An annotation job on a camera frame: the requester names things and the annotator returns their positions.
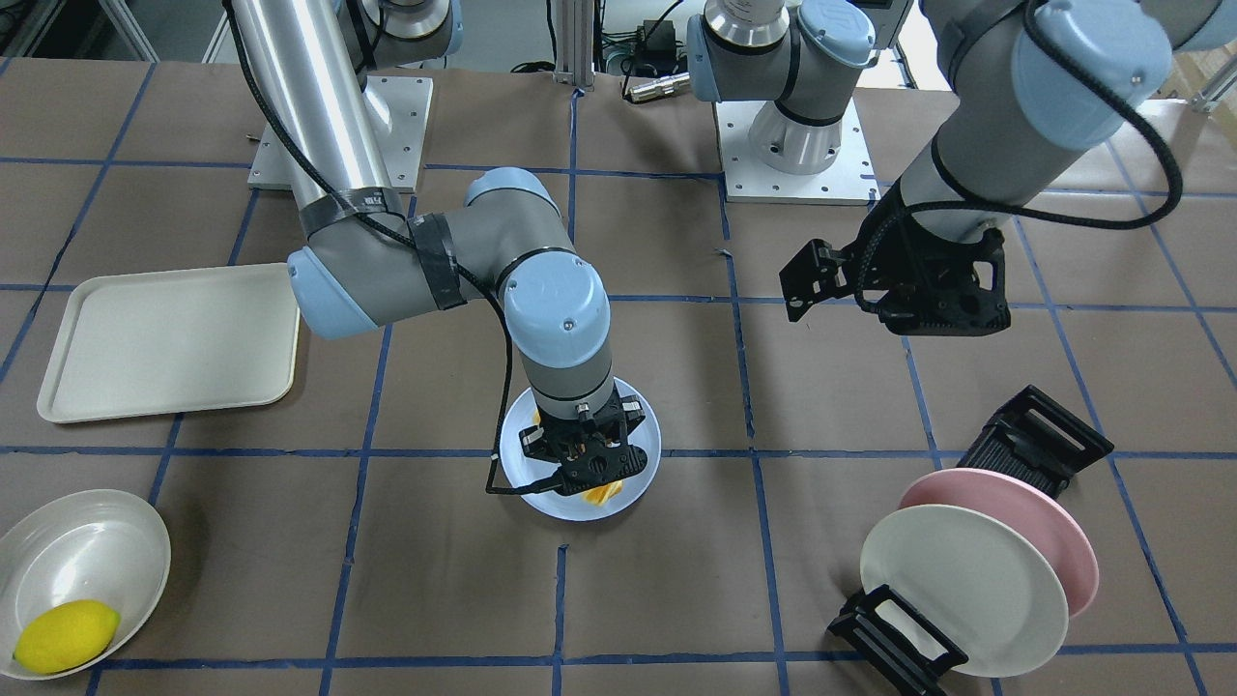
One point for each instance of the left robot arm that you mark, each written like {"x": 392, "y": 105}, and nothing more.
{"x": 1039, "y": 83}

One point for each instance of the blue plate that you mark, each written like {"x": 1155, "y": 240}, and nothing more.
{"x": 521, "y": 470}

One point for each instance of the cream plate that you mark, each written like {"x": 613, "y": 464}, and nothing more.
{"x": 983, "y": 585}

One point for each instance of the black power adapter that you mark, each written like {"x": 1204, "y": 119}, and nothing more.
{"x": 657, "y": 39}

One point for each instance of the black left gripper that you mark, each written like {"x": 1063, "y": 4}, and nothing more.
{"x": 889, "y": 256}

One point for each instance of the striped orange bread roll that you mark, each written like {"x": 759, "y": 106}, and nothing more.
{"x": 599, "y": 495}

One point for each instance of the silver cable connector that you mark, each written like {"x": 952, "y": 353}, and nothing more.
{"x": 663, "y": 87}

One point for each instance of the white round plate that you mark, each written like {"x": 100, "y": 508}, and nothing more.
{"x": 103, "y": 545}

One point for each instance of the black dish rack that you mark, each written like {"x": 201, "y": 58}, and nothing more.
{"x": 1030, "y": 438}

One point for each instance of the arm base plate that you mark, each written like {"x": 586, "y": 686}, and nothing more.
{"x": 850, "y": 164}
{"x": 398, "y": 109}

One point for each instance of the aluminium frame post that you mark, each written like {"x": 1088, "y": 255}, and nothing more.
{"x": 574, "y": 22}

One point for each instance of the pink plate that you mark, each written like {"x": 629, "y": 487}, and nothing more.
{"x": 1032, "y": 514}

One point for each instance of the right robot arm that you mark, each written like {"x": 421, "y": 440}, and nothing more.
{"x": 366, "y": 263}

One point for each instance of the yellow lemon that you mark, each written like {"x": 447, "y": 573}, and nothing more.
{"x": 66, "y": 637}

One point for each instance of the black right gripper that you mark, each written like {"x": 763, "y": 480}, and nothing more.
{"x": 534, "y": 446}

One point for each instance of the white rectangular tray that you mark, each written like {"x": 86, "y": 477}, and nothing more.
{"x": 172, "y": 342}

